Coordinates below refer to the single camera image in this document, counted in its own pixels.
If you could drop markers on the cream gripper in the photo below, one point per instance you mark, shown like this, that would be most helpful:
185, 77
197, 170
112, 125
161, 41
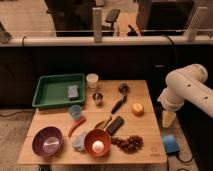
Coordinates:
168, 118

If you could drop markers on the orange apple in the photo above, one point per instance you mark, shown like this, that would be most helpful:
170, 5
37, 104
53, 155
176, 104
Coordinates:
137, 109

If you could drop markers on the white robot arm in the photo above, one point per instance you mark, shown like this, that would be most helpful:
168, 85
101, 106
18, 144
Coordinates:
185, 84

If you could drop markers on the small metal cup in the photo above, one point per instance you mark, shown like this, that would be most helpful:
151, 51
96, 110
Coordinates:
98, 99

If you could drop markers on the white paper cup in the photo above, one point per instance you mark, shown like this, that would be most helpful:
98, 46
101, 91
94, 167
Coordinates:
92, 80

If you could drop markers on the blue plastic cup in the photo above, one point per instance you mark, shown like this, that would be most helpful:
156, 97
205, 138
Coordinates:
75, 112

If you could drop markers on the blue foot pedal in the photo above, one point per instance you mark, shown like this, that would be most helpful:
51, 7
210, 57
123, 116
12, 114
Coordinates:
170, 144

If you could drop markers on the bunch of dark grapes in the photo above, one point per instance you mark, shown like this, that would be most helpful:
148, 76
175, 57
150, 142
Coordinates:
128, 145

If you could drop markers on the wooden table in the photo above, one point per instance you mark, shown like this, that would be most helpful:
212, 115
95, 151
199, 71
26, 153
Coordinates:
145, 126

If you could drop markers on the black rectangular block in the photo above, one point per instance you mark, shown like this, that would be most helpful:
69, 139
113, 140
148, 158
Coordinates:
115, 125

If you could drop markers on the red bowl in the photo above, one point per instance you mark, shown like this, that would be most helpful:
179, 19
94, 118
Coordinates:
97, 135

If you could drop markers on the white egg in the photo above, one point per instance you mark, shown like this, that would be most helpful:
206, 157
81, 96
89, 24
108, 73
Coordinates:
98, 146

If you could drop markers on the red chili pepper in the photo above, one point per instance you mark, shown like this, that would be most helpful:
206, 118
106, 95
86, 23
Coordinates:
76, 124

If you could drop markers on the light blue crumpled cloth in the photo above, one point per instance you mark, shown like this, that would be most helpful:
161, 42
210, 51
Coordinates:
78, 143

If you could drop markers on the blue sponge in tray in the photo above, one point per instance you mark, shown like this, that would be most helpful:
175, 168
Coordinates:
73, 92

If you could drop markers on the green plastic tray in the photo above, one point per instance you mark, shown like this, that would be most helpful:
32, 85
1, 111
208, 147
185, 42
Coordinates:
52, 91

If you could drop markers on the purple bowl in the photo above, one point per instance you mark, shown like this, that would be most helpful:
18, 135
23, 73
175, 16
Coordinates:
47, 142

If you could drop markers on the black handled brush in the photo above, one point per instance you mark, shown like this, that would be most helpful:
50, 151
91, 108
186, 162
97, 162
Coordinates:
123, 89

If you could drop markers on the yellow handled tool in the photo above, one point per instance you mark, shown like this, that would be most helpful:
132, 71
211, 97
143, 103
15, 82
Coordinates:
103, 124

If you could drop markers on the white horizontal rail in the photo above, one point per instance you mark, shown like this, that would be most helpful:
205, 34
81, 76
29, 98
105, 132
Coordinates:
105, 41

